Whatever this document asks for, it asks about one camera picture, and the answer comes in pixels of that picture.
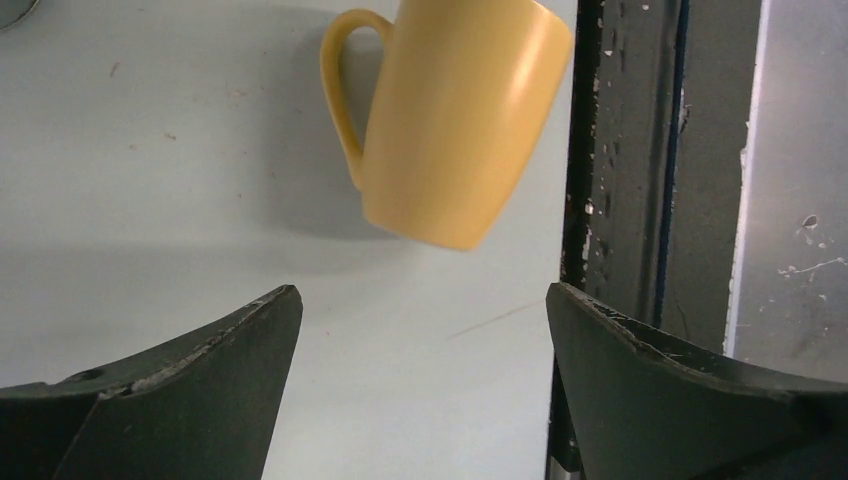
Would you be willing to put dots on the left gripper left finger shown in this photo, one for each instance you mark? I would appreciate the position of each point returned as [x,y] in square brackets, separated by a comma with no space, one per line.
[203,405]

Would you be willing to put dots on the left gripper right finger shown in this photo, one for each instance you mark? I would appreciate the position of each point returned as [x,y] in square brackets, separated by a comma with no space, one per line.
[645,404]

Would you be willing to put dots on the yellow mug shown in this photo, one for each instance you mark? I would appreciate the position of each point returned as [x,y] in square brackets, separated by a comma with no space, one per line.
[462,96]

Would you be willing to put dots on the metal tray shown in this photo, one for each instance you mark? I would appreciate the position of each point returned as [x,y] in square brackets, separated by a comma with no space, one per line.
[12,12]

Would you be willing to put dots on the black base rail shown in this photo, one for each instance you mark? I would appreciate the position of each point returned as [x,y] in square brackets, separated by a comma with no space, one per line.
[660,104]

